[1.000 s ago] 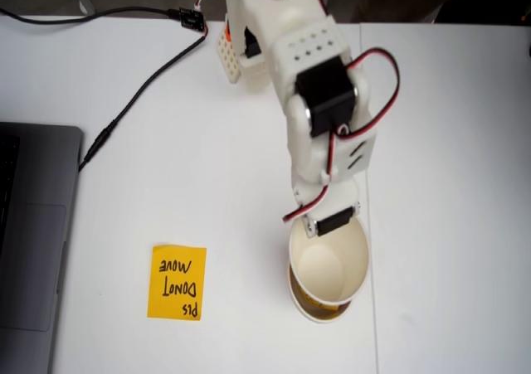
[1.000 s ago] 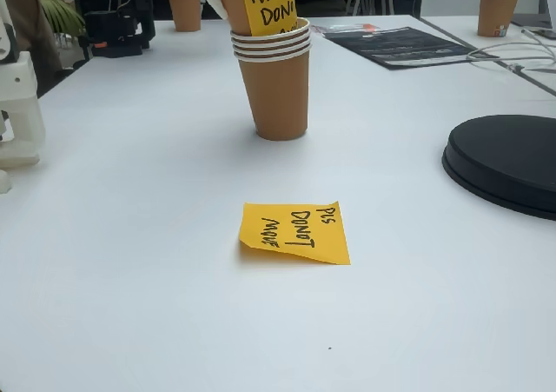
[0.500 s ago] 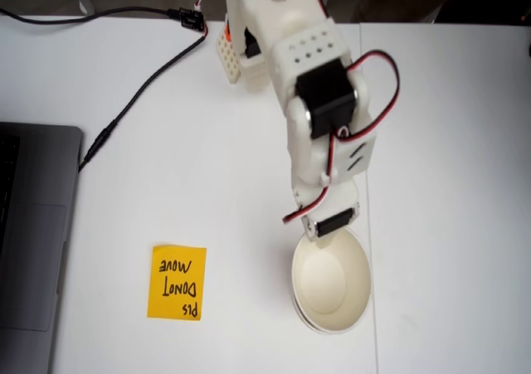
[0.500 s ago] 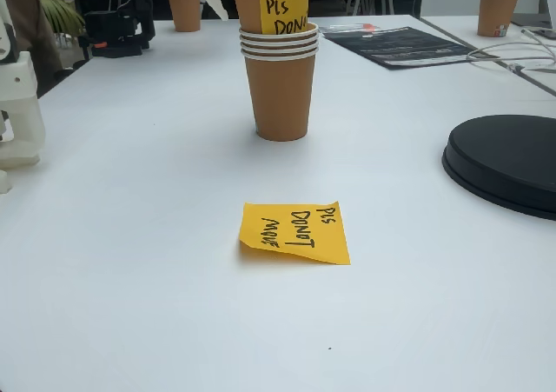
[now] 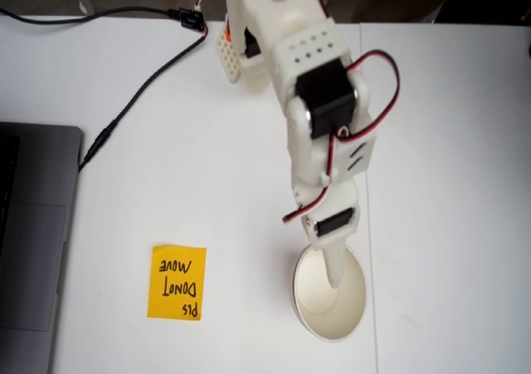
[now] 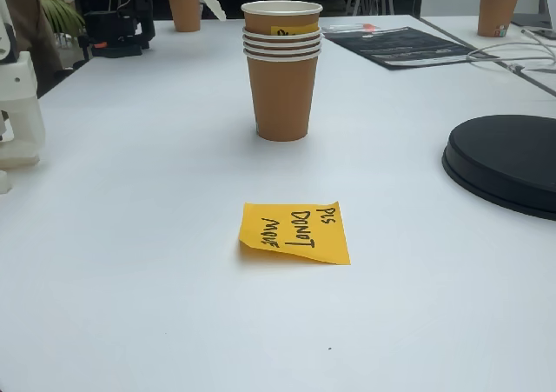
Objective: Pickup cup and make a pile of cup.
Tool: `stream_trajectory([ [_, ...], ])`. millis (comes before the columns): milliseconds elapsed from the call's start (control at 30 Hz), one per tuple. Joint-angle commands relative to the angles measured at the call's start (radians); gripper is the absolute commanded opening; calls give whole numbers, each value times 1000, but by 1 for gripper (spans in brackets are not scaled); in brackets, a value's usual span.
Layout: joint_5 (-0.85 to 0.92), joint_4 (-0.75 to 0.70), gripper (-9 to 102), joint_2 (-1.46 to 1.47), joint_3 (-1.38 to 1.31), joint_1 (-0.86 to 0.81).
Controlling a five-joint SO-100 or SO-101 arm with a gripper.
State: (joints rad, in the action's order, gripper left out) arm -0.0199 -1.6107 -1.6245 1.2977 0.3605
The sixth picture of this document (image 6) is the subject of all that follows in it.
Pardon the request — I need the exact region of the brown paper cup with note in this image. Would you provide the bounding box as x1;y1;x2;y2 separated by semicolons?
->
241;0;325;37

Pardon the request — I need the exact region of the black round disc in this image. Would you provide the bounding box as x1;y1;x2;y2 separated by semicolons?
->
441;114;556;223

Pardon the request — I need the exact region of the clear packet with orange tag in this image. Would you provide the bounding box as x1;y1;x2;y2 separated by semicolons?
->
323;21;377;35

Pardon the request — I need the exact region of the green potted plant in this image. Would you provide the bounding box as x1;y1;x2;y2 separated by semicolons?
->
36;0;86;35

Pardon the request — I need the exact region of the silver open laptop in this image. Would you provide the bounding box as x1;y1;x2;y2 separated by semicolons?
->
510;0;556;30

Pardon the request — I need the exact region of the black printed brochure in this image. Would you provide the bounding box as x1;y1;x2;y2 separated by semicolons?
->
323;25;500;70

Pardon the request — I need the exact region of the brown paper cup with logo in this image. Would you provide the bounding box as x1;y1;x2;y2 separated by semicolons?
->
476;0;522;38

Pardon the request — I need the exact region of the white cable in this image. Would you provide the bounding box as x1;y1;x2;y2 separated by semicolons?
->
467;29;556;70

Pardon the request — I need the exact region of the yellow handwritten sticky note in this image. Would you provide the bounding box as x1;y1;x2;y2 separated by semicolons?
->
271;25;318;37
237;200;352;266

